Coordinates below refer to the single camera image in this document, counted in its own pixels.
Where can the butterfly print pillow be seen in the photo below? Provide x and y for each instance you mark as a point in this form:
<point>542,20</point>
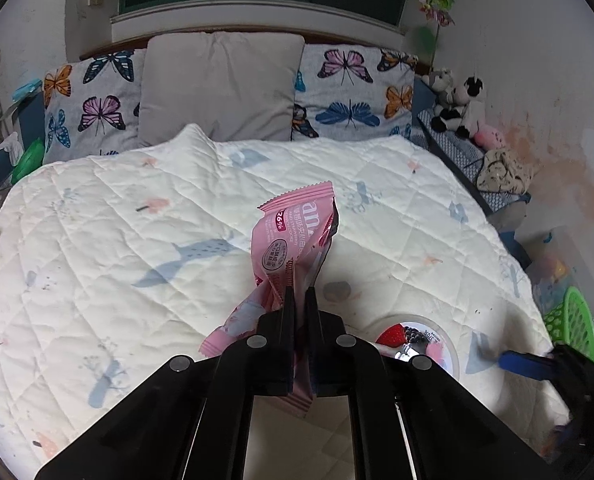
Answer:
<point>352,90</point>
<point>97,105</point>

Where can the pink snack wrapper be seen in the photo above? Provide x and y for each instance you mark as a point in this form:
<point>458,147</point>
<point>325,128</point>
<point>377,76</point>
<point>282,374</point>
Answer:
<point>277,240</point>

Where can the wooden headboard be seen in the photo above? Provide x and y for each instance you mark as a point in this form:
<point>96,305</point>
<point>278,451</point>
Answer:
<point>127,47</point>

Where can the white berry print lid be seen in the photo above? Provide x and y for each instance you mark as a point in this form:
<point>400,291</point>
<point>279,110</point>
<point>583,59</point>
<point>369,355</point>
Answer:
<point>427,335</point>

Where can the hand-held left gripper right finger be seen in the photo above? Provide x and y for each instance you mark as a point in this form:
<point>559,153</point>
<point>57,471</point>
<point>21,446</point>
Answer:
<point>329,355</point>

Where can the white quilted blanket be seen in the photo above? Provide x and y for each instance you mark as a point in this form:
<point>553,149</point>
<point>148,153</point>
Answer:
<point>127,270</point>

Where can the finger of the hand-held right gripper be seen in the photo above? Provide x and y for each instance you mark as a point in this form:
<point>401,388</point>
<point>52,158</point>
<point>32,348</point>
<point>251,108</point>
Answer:
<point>559,435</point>
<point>522,364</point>

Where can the pink plush toy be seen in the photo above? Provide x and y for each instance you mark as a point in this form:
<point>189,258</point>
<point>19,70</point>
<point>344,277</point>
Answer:
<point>489,136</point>

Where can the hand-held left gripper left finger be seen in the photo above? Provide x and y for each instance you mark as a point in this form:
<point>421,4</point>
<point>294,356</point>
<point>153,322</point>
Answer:
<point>277,355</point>

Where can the green bag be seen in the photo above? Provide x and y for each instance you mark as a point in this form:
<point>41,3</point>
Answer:
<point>29,160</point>

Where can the colourful pinwheel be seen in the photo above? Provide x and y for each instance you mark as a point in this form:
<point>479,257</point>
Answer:
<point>436,12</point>

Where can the grey plush toy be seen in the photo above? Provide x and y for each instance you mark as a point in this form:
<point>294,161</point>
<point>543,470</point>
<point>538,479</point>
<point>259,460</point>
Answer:
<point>437,81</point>

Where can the clear plastic storage bin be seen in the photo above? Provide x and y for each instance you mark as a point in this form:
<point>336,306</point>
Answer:
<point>552,265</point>

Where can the blue white patterned cloth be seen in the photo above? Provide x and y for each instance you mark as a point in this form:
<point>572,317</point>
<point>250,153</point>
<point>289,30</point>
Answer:
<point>457,147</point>

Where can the grey plain pillow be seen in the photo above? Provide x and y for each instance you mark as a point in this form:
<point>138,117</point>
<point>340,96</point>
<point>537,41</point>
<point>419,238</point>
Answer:
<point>217,90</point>

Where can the black and white cow plush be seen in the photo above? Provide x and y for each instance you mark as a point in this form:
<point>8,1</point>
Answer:
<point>459,105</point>

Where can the green perforated plastic basket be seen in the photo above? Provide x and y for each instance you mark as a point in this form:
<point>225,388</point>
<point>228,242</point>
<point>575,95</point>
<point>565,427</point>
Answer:
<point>574,320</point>

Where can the cream speckled cloth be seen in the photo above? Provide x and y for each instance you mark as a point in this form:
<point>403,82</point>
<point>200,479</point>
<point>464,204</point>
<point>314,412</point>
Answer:
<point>507,170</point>

